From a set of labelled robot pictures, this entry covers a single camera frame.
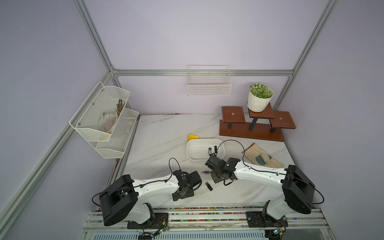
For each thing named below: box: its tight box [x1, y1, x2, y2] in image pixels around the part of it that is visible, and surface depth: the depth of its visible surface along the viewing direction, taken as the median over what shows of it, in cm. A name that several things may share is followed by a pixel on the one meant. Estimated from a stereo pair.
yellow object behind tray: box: [187, 134, 200, 142], surface depth 109 cm
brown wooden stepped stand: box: [219, 102, 296, 142], surface depth 105 cm
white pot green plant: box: [247, 82, 274, 113], surface depth 85 cm
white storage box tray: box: [186, 138, 225, 161], surface depth 103 cm
